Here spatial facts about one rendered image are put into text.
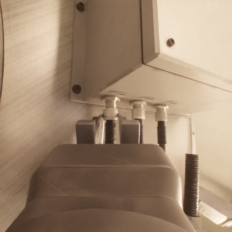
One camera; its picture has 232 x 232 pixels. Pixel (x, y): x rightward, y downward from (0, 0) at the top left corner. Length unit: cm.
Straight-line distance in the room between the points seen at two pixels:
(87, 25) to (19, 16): 7
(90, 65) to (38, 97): 6
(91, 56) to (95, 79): 3
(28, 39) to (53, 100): 7
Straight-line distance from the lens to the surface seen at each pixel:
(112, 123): 16
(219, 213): 504
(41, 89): 18
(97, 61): 17
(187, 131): 31
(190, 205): 28
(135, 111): 18
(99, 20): 19
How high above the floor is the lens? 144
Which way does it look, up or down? 28 degrees up
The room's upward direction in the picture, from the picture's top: 46 degrees clockwise
